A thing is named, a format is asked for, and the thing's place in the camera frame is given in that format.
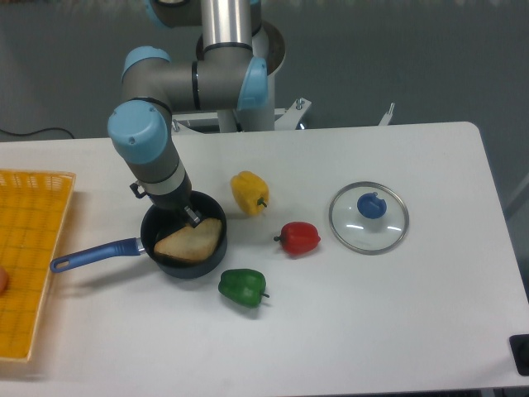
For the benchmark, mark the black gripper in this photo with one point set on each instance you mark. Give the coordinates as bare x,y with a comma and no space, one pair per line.
177,201

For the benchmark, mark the triangle toast bread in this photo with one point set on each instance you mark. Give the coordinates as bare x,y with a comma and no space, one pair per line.
191,244

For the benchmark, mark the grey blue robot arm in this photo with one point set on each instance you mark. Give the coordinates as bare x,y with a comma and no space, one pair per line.
153,89

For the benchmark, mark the yellow bell pepper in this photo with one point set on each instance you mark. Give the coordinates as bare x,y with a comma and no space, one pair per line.
250,192

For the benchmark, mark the green bell pepper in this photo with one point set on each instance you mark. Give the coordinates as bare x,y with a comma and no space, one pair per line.
245,287

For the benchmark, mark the red bell pepper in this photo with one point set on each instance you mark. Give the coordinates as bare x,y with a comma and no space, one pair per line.
298,238

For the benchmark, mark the yellow woven basket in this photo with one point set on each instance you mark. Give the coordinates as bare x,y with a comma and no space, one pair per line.
34,205

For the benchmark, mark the glass lid blue knob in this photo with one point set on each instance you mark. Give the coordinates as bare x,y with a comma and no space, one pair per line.
368,218

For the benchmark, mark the orange object in basket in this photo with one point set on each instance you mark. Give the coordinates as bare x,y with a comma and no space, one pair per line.
4,279

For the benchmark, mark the black table corner device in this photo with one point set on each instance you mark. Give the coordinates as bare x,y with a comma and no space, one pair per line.
520,350

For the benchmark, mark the black saucepan blue handle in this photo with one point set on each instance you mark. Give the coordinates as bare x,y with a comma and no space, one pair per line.
156,225

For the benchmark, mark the white metal mounting frame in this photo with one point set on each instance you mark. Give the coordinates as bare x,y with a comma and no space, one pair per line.
285,119

